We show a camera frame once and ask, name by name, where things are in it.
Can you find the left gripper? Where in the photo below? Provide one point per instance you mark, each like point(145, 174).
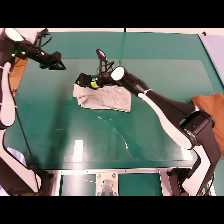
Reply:
point(50, 60)

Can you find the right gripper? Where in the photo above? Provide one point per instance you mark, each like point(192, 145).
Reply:
point(87, 81)

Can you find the grey shirt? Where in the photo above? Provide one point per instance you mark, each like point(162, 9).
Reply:
point(106, 98)

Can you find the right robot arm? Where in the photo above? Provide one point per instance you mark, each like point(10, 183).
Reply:
point(173, 111)

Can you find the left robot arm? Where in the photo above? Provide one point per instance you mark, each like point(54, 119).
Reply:
point(6, 106)

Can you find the brown garment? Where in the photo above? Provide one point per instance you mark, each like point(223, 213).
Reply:
point(213, 113)

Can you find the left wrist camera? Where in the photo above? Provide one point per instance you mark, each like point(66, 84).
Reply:
point(42, 36)

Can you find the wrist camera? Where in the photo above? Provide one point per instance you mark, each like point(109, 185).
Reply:
point(42, 36)
point(101, 55)

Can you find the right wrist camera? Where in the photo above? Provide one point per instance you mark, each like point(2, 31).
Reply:
point(101, 55)

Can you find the silver frame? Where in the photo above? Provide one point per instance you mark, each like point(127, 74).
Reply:
point(106, 181)

